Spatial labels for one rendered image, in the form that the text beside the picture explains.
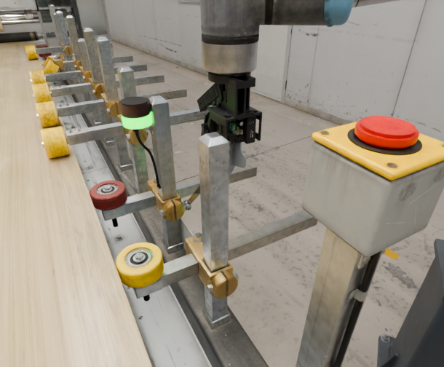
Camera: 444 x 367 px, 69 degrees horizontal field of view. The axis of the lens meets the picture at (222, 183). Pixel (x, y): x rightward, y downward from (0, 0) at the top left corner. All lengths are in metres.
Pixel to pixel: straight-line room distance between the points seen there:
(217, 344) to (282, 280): 1.09
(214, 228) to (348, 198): 0.34
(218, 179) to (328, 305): 0.25
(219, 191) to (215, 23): 0.25
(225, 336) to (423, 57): 2.89
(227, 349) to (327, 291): 0.41
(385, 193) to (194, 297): 0.62
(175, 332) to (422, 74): 2.89
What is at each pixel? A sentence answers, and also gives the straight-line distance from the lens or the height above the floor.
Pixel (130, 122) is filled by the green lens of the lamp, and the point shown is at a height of 1.08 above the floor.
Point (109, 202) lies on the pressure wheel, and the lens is 0.77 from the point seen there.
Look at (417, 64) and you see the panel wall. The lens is 3.28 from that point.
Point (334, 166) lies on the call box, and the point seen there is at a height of 1.21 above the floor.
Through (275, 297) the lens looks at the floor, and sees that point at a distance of 1.70.
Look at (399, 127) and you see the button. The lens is 0.25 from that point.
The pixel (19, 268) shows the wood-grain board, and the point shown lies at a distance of 0.66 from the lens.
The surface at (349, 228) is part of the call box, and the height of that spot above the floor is 1.17.
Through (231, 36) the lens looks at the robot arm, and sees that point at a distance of 0.51.
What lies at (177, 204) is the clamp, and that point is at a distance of 0.77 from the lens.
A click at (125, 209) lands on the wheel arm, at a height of 0.85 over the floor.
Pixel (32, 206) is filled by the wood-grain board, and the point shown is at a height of 0.90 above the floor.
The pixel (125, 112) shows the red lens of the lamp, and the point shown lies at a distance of 0.67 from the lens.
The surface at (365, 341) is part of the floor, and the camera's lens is 1.66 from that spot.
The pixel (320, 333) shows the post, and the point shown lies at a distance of 0.37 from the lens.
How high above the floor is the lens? 1.32
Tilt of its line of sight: 32 degrees down
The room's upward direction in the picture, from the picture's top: straight up
